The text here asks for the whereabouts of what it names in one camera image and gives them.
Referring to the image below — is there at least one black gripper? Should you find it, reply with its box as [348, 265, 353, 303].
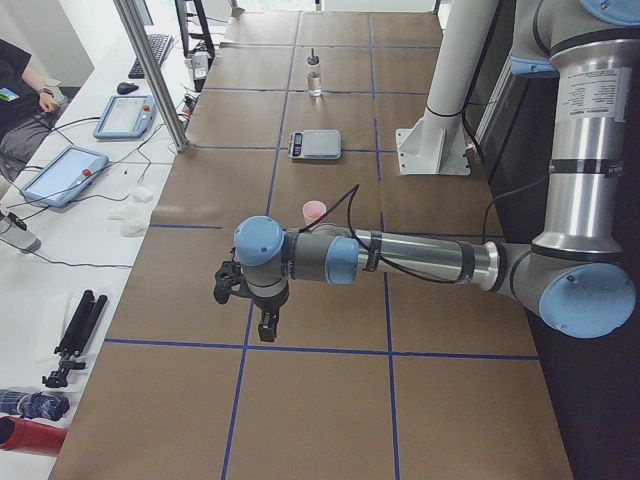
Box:
[248, 278, 289, 343]

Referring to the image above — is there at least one pink plastic cup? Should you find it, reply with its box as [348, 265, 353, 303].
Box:
[302, 200, 327, 226]

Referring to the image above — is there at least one clear glass sauce bottle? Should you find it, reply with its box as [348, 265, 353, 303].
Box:
[306, 48, 322, 97]

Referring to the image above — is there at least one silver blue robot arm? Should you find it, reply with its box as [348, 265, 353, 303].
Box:
[213, 1, 639, 342]

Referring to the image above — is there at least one grey digital kitchen scale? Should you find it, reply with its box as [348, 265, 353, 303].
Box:
[287, 129, 342, 160]

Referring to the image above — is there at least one crumpled white tissue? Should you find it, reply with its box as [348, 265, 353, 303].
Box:
[107, 185, 154, 238]

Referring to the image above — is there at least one black folded tripod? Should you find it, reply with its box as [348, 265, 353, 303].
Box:
[42, 290, 108, 388]

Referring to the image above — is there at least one far blue teach pendant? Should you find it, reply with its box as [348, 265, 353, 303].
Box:
[93, 95, 156, 140]

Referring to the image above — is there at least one blue teach pendant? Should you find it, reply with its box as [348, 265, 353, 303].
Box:
[93, 95, 156, 140]
[21, 146, 109, 208]

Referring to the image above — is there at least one near blue teach pendant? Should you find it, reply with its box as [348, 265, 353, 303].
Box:
[21, 146, 109, 208]

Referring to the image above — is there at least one grey metal water bottle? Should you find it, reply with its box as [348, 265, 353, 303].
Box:
[1, 212, 41, 253]

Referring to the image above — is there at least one red cylindrical container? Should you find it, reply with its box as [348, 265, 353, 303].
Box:
[1, 416, 67, 456]

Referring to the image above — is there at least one black computer mouse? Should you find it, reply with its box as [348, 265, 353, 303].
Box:
[116, 82, 139, 95]

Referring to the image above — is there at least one black computer keyboard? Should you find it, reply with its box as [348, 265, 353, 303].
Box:
[128, 33, 173, 79]

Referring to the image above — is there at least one seated person in black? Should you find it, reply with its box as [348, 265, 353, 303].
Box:
[1, 40, 67, 181]

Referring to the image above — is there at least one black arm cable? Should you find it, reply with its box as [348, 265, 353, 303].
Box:
[297, 183, 551, 286]

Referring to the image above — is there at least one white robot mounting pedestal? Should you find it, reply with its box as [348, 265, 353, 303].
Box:
[396, 0, 499, 176]

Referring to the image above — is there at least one aluminium frame post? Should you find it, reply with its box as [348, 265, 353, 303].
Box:
[113, 0, 189, 152]

